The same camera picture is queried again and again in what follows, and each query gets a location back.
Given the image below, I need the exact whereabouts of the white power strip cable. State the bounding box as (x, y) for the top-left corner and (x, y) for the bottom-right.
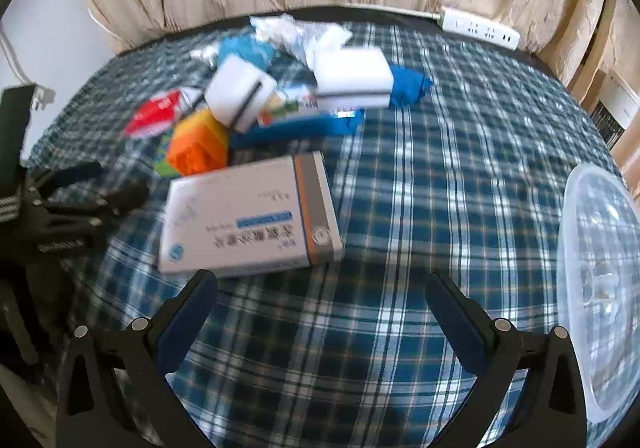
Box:
(380, 5), (443, 21)

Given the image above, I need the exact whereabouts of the dark blue plastic bag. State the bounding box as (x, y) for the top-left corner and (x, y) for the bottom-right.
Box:
(387, 64), (435, 108)

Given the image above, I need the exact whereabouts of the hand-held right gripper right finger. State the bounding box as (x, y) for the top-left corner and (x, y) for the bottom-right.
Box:
(425, 272), (588, 448)

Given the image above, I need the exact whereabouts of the white wall cable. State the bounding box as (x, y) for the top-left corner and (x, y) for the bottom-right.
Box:
(0, 28), (33, 88)

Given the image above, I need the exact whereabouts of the red snack packet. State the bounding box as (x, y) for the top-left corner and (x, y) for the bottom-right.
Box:
(123, 89), (203, 138)

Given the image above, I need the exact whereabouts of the white tower fan heater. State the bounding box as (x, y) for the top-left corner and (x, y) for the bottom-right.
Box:
(589, 69), (640, 149)

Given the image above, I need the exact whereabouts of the blue plaid tablecloth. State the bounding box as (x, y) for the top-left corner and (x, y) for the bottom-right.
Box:
(25, 20), (631, 448)

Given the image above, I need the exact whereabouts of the white wall plug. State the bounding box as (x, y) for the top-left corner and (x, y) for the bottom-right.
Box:
(31, 84), (56, 113)

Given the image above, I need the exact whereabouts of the light blue plastic bag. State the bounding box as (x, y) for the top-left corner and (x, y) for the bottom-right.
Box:
(216, 35), (276, 74)

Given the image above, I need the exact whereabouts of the green patterned packet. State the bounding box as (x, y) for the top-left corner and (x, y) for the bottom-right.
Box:
(152, 130), (183, 177)

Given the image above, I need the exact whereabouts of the white sponge block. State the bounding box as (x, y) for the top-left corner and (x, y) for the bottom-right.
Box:
(312, 47), (392, 111)
(205, 54), (277, 134)

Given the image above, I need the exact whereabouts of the white medicine box orange stripe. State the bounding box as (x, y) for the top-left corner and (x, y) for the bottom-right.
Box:
(157, 151), (346, 279)

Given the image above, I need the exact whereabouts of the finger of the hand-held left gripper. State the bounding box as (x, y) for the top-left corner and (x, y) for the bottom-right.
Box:
(42, 180), (151, 226)
(37, 161), (104, 189)

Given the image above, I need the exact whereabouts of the blue printed snack packet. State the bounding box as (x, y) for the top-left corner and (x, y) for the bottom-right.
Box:
(229, 82), (367, 150)

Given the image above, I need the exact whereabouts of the orange toy block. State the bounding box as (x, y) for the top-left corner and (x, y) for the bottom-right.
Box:
(166, 108), (231, 177)

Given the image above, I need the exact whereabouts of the crumpled white plastic wrapper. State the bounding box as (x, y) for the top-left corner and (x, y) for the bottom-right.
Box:
(249, 14), (321, 64)

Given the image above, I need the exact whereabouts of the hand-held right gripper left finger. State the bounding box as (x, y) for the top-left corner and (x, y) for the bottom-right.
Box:
(55, 269), (219, 448)

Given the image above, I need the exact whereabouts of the white power strip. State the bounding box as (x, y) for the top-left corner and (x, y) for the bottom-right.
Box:
(440, 6), (519, 50)

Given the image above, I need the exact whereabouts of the clear plastic bowl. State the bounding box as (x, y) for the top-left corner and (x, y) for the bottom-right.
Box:
(556, 163), (640, 425)

